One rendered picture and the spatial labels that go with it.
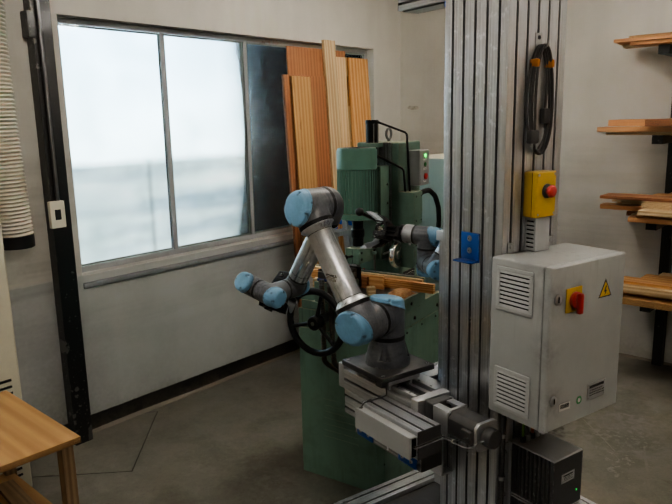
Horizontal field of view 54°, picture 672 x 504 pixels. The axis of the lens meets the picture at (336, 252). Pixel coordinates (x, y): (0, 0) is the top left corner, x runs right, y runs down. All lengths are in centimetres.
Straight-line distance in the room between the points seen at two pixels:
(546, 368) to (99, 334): 253
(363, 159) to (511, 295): 113
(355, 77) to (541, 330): 331
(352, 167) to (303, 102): 169
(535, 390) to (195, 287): 258
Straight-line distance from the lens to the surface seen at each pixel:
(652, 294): 429
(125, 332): 384
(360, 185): 281
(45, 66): 343
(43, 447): 259
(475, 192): 202
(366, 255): 293
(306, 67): 458
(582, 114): 482
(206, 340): 420
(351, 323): 204
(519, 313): 190
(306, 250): 233
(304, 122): 443
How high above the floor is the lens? 162
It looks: 11 degrees down
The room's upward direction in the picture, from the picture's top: 1 degrees counter-clockwise
